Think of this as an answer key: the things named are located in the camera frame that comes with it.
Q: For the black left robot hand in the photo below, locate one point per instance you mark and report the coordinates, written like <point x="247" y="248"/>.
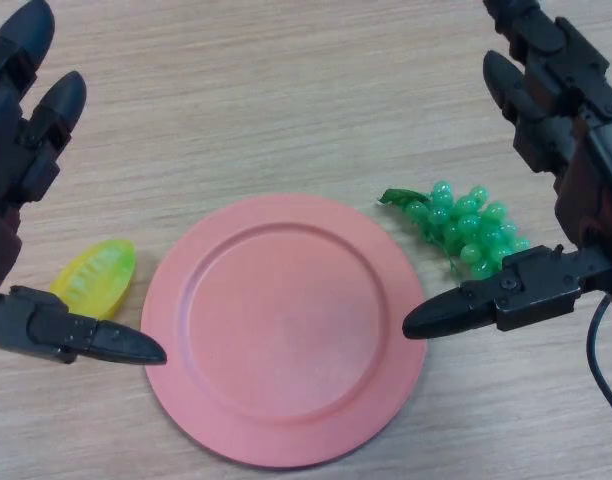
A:
<point x="16" y="150"/>

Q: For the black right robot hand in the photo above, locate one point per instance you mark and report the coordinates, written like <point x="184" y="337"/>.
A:
<point x="591" y="165"/>

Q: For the green grape bunch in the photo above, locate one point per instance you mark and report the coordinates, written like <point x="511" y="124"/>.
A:
<point x="466" y="225"/>

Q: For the pink round plate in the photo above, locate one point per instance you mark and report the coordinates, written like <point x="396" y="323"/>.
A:
<point x="286" y="325"/>

